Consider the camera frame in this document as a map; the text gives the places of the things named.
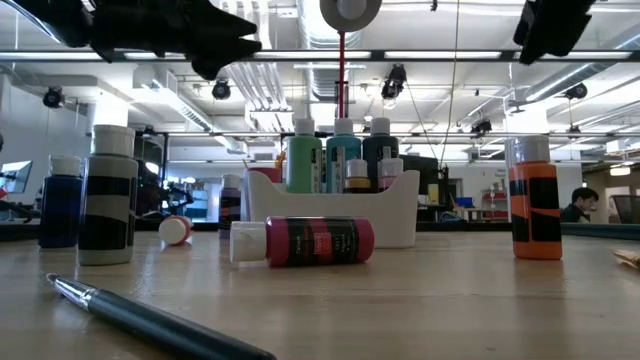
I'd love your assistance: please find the small purple paint bottle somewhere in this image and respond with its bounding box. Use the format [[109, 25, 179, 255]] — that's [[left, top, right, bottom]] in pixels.
[[218, 173, 243, 239]]

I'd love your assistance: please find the large navy paint bottle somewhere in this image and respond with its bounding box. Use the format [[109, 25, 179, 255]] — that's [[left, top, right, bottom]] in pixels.
[[362, 117, 400, 194]]

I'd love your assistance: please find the large teal paint bottle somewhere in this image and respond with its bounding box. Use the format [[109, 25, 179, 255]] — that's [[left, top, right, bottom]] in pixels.
[[325, 118, 362, 195]]

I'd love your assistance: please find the black ceiling spotlight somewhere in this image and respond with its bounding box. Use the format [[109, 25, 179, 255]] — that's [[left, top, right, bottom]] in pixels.
[[211, 79, 232, 101], [469, 118, 494, 137], [564, 82, 590, 101], [380, 63, 409, 101], [42, 85, 66, 110]]

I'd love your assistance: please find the person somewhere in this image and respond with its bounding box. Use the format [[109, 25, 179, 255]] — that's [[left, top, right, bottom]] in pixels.
[[559, 187, 600, 224]]

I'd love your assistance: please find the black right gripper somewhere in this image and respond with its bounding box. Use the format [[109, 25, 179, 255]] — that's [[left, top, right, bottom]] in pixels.
[[514, 0, 596, 66]]

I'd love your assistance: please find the small orange paint bottle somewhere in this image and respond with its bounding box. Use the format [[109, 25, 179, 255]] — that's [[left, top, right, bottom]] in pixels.
[[508, 134, 564, 261]]

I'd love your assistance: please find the small grey paint bottle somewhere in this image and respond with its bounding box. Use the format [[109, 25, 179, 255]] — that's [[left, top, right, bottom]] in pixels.
[[77, 124, 139, 267]]

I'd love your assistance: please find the black aluminium table frame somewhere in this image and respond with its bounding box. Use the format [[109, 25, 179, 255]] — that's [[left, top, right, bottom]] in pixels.
[[0, 218, 640, 242]]

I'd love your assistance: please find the black overhead rig beam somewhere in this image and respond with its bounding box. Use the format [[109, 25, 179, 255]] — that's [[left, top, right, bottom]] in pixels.
[[0, 48, 640, 63]]

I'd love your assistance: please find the small pink paint bottle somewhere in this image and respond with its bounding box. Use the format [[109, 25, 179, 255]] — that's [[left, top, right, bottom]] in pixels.
[[378, 157, 404, 193]]

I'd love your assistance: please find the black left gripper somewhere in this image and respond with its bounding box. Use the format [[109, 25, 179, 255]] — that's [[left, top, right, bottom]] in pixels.
[[92, 0, 263, 81]]

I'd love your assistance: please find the small yellow paint bottle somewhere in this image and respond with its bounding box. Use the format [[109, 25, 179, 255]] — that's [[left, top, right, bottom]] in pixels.
[[344, 158, 372, 195]]

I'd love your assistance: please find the red plastic cup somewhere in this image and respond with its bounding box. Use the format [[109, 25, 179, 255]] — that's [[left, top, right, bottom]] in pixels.
[[243, 167, 282, 184]]

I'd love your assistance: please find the dark pen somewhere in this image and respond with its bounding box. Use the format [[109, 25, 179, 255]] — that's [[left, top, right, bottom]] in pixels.
[[46, 272, 278, 360]]

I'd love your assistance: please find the black monitor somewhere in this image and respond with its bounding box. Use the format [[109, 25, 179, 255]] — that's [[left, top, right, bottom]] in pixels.
[[399, 153, 441, 199]]

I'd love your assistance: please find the white plastic bin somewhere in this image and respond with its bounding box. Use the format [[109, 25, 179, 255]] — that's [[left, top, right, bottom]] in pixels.
[[244, 169, 421, 250]]

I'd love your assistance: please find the small red paint bottle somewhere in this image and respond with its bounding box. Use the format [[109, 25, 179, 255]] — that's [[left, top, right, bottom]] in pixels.
[[158, 214, 193, 247]]

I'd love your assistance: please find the large green paint bottle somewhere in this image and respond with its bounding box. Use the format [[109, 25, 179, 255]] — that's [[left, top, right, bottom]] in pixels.
[[286, 118, 324, 195]]

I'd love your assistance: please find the small magenta paint bottle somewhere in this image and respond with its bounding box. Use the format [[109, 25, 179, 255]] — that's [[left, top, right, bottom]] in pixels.
[[229, 215, 375, 268]]

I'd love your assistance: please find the small blue paint bottle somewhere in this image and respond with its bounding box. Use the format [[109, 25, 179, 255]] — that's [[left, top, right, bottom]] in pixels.
[[38, 154, 84, 250]]

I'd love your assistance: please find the lit computer monitor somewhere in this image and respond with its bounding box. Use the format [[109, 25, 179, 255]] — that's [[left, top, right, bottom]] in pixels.
[[0, 159, 34, 196]]

